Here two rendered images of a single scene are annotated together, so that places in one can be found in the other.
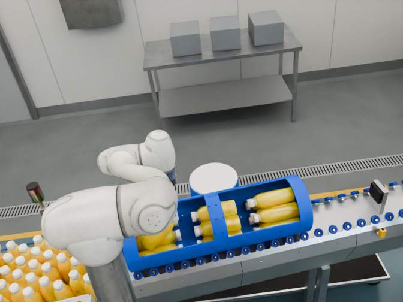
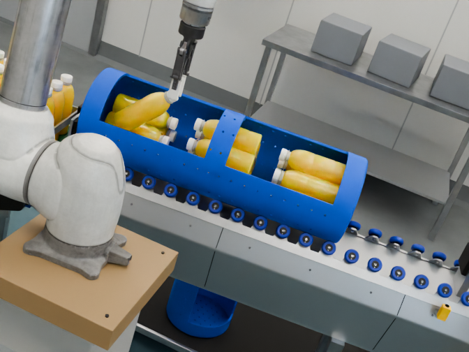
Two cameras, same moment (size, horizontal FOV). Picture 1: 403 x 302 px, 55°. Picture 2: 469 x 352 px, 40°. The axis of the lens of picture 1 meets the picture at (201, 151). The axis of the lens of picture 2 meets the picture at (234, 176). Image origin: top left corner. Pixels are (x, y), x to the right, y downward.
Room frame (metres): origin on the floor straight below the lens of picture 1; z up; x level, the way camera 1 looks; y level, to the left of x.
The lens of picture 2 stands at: (-0.54, -0.43, 1.95)
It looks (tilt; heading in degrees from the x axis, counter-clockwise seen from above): 26 degrees down; 11
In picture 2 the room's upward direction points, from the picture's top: 18 degrees clockwise
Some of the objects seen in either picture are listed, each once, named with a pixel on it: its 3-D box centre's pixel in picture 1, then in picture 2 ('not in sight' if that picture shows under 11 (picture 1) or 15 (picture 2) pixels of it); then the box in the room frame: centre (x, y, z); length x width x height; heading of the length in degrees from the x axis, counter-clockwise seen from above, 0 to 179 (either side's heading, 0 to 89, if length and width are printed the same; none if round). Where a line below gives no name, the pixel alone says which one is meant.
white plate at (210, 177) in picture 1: (213, 178); not in sight; (1.66, -0.05, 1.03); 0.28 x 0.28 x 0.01
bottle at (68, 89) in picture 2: not in sight; (61, 105); (1.34, 0.59, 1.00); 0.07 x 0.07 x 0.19
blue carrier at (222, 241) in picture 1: (215, 222); (221, 154); (1.28, -0.02, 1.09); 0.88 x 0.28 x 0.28; 97
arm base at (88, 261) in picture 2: not in sight; (86, 239); (0.60, 0.07, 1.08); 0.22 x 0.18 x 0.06; 94
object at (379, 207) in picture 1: (376, 197); (465, 268); (1.38, -0.87, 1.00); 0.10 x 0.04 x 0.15; 7
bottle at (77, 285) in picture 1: (80, 288); not in sight; (1.07, 0.63, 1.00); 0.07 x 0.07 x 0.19
